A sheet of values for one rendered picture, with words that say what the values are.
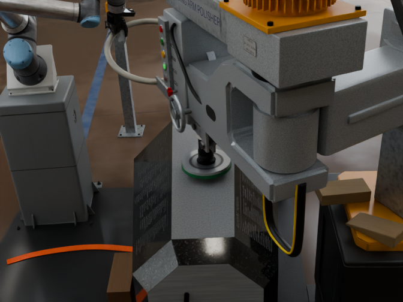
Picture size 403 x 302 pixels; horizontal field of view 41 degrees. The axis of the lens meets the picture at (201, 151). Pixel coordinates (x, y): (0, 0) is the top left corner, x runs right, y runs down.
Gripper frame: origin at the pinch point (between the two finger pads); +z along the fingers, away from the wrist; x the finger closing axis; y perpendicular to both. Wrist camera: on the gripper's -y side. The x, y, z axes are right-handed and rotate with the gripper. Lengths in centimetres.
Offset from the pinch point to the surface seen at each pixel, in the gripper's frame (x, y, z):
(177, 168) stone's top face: 75, 43, 5
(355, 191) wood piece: 145, 18, -18
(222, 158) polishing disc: 90, 31, -4
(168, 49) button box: 60, 35, -51
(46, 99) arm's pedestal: -25, 35, 38
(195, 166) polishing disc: 84, 43, -4
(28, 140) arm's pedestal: -24, 52, 59
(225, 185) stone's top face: 100, 42, -4
